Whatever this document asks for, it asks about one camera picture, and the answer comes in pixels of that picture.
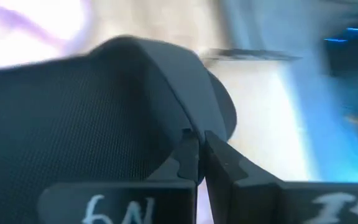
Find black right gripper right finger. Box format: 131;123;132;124
204;129;358;224

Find black slide sandal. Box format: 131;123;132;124
0;35;238;224

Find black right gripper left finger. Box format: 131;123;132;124
37;129;203;224

